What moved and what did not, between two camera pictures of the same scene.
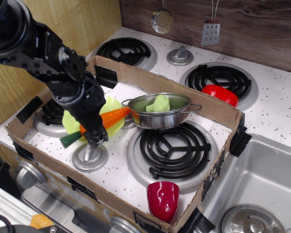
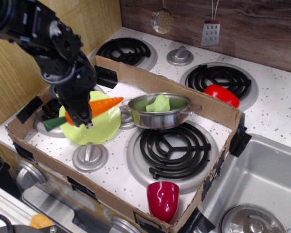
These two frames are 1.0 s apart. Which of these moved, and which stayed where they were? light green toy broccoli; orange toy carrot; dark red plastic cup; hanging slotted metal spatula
Moved: orange toy carrot
Stayed: light green toy broccoli; dark red plastic cup; hanging slotted metal spatula
